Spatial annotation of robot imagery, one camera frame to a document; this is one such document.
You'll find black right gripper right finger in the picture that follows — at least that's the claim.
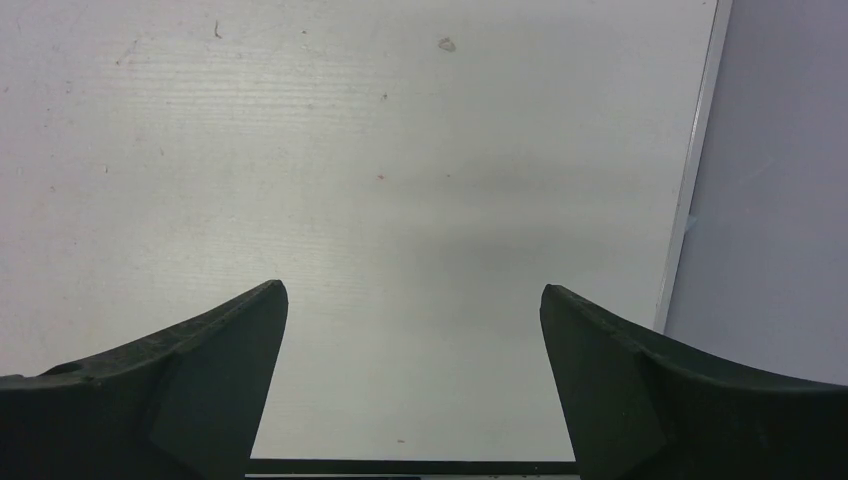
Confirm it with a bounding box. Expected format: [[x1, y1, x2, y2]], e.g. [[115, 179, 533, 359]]
[[540, 285, 847, 479]]

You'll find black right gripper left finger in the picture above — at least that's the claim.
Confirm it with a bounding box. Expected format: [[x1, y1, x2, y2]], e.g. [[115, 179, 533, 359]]
[[1, 280, 288, 479]]

